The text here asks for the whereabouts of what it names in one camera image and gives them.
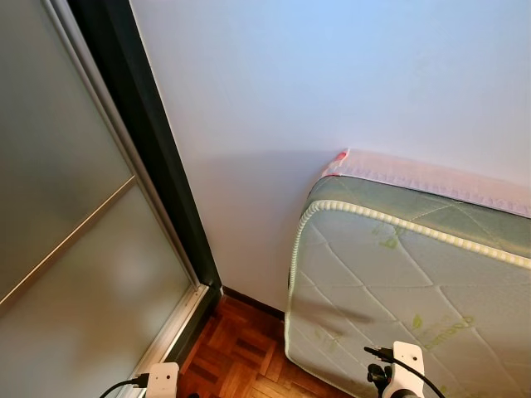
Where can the dark wooden skirting board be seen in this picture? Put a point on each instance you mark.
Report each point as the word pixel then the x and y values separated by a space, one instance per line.
pixel 249 301

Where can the frosted glass sliding door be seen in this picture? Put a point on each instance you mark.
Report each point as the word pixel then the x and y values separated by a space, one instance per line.
pixel 50 166

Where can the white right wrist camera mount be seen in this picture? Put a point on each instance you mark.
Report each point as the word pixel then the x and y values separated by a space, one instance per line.
pixel 406 361

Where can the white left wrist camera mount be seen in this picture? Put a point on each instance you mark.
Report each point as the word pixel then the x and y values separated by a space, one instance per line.
pixel 162 381

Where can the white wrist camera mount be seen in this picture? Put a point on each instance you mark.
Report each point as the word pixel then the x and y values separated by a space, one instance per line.
pixel 162 381
pixel 406 361

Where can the quilted green white mattress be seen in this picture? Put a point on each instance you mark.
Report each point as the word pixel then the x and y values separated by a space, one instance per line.
pixel 398 274

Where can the dark door frame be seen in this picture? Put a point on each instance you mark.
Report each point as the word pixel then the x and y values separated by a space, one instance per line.
pixel 141 108

